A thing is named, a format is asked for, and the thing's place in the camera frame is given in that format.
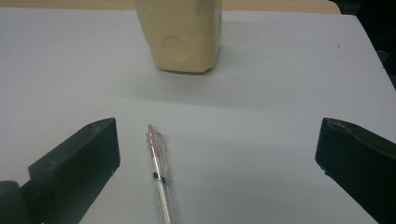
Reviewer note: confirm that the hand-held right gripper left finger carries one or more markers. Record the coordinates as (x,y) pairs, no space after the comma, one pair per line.
(77,161)

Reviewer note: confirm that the clear pink pen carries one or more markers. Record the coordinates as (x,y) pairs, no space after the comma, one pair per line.
(158,174)

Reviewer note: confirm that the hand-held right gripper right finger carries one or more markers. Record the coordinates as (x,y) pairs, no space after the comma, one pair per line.
(358,161)

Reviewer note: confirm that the cream pen holder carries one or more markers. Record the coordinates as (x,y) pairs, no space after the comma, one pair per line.
(180,37)

